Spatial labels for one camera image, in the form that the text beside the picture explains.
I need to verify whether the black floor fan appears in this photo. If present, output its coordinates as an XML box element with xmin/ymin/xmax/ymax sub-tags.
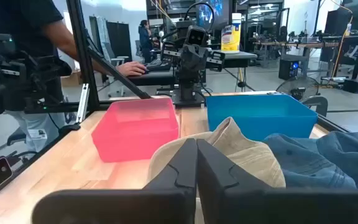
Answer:
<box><xmin>275</xmin><ymin>76</ymin><xmax>321</xmax><ymax>102</ymax></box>

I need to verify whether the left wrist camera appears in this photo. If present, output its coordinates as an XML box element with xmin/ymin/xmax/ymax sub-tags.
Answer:
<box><xmin>185</xmin><ymin>25</ymin><xmax>210</xmax><ymax>47</ymax></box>

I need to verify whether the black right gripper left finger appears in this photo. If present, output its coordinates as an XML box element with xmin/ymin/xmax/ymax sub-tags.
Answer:
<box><xmin>31</xmin><ymin>138</ymin><xmax>198</xmax><ymax>224</ymax></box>

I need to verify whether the black background monitor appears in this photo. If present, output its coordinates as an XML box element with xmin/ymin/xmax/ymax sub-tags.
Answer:
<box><xmin>323</xmin><ymin>9</ymin><xmax>352</xmax><ymax>37</ymax></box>

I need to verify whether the long wooden workbench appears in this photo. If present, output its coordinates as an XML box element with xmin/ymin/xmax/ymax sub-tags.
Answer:
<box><xmin>253</xmin><ymin>34</ymin><xmax>358</xmax><ymax>78</ymax></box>

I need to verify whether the silver aluminium bracket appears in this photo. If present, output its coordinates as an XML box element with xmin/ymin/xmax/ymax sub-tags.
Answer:
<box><xmin>75</xmin><ymin>83</ymin><xmax>91</xmax><ymax>123</ymax></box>

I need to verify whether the black aluminium frame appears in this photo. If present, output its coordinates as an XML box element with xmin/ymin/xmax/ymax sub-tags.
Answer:
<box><xmin>0</xmin><ymin>0</ymin><xmax>351</xmax><ymax>206</ymax></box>

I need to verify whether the computer monitor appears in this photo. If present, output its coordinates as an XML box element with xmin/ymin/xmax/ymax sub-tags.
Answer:
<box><xmin>195</xmin><ymin>0</ymin><xmax>231</xmax><ymax>32</ymax></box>

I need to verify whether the black desk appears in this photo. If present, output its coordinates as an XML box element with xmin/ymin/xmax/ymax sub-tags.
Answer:
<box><xmin>128</xmin><ymin>50</ymin><xmax>258</xmax><ymax>87</ymax></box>

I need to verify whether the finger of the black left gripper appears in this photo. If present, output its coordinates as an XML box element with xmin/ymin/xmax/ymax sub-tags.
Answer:
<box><xmin>196</xmin><ymin>45</ymin><xmax>210</xmax><ymax>72</ymax></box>
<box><xmin>181</xmin><ymin>45</ymin><xmax>197</xmax><ymax>72</ymax></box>

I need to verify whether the pink translucent plastic bin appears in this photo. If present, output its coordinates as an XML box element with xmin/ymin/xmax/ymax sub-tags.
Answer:
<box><xmin>91</xmin><ymin>98</ymin><xmax>180</xmax><ymax>164</ymax></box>

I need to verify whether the yellow hanging cable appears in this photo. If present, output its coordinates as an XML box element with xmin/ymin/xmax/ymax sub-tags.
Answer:
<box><xmin>330</xmin><ymin>14</ymin><xmax>354</xmax><ymax>80</ymax></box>

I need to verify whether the dark grey chair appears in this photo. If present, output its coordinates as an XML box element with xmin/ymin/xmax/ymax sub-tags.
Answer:
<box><xmin>301</xmin><ymin>95</ymin><xmax>329</xmax><ymax>118</ymax></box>

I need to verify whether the person's hand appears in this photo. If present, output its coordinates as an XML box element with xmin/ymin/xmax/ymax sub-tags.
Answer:
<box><xmin>116</xmin><ymin>61</ymin><xmax>148</xmax><ymax>77</ymax></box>

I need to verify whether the beige cap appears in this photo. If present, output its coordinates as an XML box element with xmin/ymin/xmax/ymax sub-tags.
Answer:
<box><xmin>147</xmin><ymin>117</ymin><xmax>287</xmax><ymax>190</ymax></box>

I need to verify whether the person's forearm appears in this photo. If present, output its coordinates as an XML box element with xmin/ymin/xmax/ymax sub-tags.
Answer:
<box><xmin>44</xmin><ymin>20</ymin><xmax>121</xmax><ymax>75</ymax></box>

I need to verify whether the blue denim cap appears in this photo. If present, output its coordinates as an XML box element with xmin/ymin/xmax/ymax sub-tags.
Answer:
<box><xmin>263</xmin><ymin>131</ymin><xmax>358</xmax><ymax>190</ymax></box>

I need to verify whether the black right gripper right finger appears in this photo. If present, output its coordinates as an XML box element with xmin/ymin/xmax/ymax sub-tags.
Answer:
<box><xmin>196</xmin><ymin>139</ymin><xmax>358</xmax><ymax>224</ymax></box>

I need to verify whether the person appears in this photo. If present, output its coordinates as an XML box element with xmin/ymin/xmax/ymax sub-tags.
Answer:
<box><xmin>137</xmin><ymin>19</ymin><xmax>154</xmax><ymax>65</ymax></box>
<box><xmin>0</xmin><ymin>0</ymin><xmax>148</xmax><ymax>153</ymax></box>

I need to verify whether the blue plastic bin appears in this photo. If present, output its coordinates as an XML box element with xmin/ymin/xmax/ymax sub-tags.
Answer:
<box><xmin>206</xmin><ymin>94</ymin><xmax>319</xmax><ymax>142</ymax></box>

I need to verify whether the black keyboard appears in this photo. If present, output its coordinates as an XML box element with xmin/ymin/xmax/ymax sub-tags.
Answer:
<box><xmin>144</xmin><ymin>58</ymin><xmax>173</xmax><ymax>72</ymax></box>

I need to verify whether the black box with blue light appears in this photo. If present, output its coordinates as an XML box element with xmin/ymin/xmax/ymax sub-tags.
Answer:
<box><xmin>278</xmin><ymin>58</ymin><xmax>301</xmax><ymax>81</ymax></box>

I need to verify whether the black partition panel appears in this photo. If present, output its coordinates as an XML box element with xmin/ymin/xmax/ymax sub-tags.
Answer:
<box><xmin>106</xmin><ymin>21</ymin><xmax>133</xmax><ymax>63</ymax></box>

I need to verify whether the yellow wipes container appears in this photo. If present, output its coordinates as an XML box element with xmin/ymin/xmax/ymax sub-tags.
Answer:
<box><xmin>221</xmin><ymin>12</ymin><xmax>242</xmax><ymax>54</ymax></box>

